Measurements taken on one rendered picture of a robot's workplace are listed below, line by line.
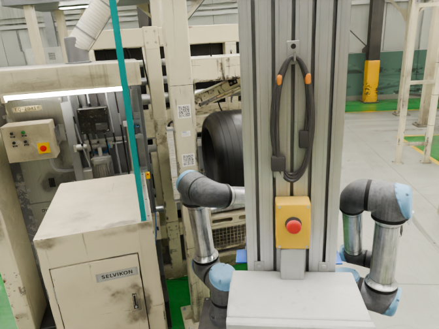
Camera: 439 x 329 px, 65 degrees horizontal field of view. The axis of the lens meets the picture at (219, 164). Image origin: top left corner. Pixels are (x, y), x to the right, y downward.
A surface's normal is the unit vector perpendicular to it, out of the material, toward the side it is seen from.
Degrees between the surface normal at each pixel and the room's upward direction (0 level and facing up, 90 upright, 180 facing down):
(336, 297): 0
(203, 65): 90
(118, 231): 90
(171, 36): 90
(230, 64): 90
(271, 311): 0
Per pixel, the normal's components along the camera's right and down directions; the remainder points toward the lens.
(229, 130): 0.13, -0.49
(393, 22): -0.11, 0.33
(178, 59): 0.25, 0.30
